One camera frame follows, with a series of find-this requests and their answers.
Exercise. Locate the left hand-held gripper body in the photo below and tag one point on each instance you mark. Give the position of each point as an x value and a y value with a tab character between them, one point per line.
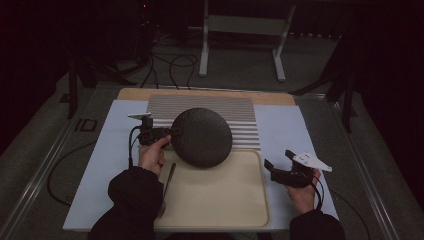
151	133

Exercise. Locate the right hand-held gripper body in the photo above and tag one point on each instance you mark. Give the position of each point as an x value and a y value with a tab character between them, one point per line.
293	176

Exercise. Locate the dark round plate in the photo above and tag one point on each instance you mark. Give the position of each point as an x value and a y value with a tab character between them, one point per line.
201	138

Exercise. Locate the silver fork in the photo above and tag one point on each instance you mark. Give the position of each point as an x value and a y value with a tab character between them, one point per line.
170	178

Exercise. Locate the beige tray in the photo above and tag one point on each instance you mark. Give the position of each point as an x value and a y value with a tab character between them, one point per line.
216	196

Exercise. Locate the person's right hand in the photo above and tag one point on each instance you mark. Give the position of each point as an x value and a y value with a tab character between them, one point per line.
301	200

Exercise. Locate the person's left hand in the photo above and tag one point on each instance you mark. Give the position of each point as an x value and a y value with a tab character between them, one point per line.
151	158

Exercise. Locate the light blue sheet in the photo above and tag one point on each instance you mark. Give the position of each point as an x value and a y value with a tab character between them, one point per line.
110	150

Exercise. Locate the grey striped placemat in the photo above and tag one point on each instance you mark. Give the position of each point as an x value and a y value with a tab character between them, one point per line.
233	110

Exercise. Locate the black stand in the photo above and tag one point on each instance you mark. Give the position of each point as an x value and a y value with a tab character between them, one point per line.
348	106
72	93

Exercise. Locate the metal floor rail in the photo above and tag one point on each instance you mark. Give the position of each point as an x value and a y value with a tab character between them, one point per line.
360	168
36	181

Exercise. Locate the grey metal stand frame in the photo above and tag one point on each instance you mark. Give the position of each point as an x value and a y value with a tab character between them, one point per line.
246	25

